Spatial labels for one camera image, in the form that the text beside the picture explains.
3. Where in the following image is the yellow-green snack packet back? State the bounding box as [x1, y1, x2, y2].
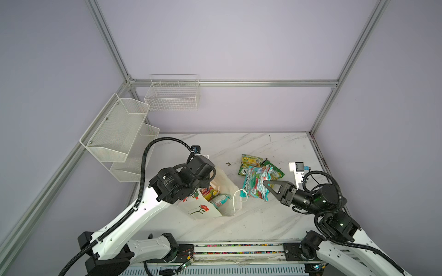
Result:
[238, 154, 264, 176]

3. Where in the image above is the teal snack packet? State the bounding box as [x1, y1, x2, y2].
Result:
[210, 194, 230, 209]
[242, 166, 272, 202]

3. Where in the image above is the white mesh shelf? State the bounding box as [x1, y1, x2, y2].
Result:
[79, 94, 150, 163]
[109, 124, 160, 182]

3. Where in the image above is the green snack packet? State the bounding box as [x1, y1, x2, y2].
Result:
[261, 159, 285, 181]

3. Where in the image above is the white wire basket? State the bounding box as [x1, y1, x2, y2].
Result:
[145, 74, 200, 112]

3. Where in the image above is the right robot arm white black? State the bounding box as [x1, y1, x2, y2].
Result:
[263, 172, 407, 276]

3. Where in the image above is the upper white mesh shelf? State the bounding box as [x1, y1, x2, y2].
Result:
[79, 94, 150, 163]

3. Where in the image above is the white floral paper bag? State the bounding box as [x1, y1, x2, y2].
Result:
[177, 169, 248, 220]

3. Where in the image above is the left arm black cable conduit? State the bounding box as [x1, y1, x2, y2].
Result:
[58, 137, 192, 276]

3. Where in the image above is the lower white mesh shelf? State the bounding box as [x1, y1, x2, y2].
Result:
[109, 124, 160, 182]

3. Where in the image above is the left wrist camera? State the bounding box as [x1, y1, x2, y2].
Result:
[191, 145, 201, 154]

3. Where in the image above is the orange snack packet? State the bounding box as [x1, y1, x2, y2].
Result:
[200, 187, 219, 201]

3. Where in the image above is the teal snack packet top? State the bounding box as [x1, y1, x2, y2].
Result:
[210, 194, 230, 209]

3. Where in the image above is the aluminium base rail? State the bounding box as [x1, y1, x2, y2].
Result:
[91, 239, 387, 276]

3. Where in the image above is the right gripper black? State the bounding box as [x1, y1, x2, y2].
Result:
[261, 179, 325, 217]

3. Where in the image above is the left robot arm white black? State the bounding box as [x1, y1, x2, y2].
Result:
[78, 155, 216, 276]

